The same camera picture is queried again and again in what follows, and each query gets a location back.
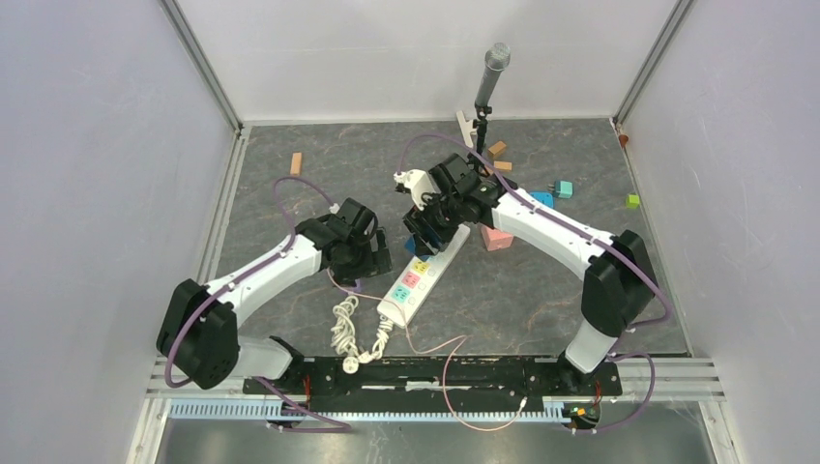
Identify lower wooden block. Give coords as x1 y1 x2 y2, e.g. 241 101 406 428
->
493 160 513 172

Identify blue cube socket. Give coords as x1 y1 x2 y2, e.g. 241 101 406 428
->
405 236 439 261

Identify white bracket piece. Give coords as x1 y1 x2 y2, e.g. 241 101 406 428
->
455 110 478 150

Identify upper wooden block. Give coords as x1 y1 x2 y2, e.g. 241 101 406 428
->
487 141 508 160

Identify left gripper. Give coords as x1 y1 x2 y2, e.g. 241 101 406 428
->
330 226 392 287

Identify white strip cord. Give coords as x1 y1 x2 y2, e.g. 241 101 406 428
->
358 314 397 365

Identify wooden block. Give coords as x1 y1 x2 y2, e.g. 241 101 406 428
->
289 152 304 177
493 160 513 172
487 141 508 160

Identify pink cube socket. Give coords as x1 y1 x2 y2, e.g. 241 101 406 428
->
480 225 514 251

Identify black tripod stand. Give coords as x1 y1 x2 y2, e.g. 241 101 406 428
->
473 104 493 155

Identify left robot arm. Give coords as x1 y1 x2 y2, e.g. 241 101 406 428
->
156 198 393 394

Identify grey microphone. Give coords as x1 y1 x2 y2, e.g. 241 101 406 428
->
474 43 512 107

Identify white multicolour power strip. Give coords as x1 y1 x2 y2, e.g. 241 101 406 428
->
376 224 471 328

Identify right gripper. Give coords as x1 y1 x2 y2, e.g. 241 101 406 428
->
402 188 464 257

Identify teal plug adapter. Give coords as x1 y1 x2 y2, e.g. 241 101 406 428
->
553 180 573 199

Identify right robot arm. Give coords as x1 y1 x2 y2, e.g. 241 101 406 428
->
394 154 669 394

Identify pink charging cable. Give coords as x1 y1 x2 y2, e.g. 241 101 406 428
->
326 269 531 433

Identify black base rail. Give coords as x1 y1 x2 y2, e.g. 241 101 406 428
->
272 355 623 413

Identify blue flat adapter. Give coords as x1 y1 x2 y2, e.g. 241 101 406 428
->
530 191 554 209

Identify small green cube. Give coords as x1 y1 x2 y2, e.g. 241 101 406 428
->
625 193 641 209

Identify white coiled power cord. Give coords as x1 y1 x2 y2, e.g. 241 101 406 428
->
330 295 362 376

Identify left wooden block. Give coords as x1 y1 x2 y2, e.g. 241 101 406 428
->
289 152 304 177

